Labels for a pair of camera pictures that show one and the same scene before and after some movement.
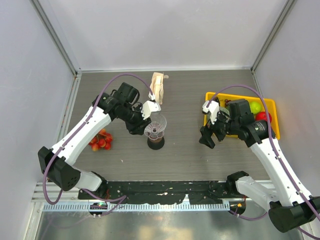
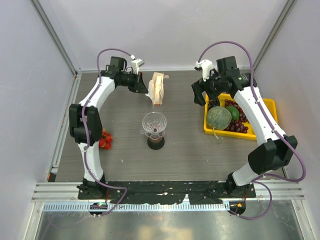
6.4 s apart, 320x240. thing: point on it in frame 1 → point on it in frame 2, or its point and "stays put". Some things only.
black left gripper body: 134,119 → 131,80
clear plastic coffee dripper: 155,129 stays put
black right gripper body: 220,127 → 212,86
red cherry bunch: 102,139 stays put
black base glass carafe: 155,144 stays put
